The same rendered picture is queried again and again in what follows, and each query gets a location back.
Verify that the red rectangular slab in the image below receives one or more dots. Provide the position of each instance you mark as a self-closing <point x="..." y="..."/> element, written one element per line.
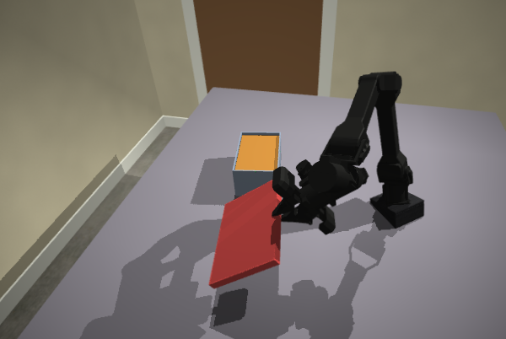
<point x="249" y="238"/>

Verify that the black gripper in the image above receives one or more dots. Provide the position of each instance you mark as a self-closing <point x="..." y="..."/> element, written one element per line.
<point x="310" y="202"/>

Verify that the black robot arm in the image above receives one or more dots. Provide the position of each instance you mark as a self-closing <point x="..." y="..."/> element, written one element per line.
<point x="349" y="144"/>

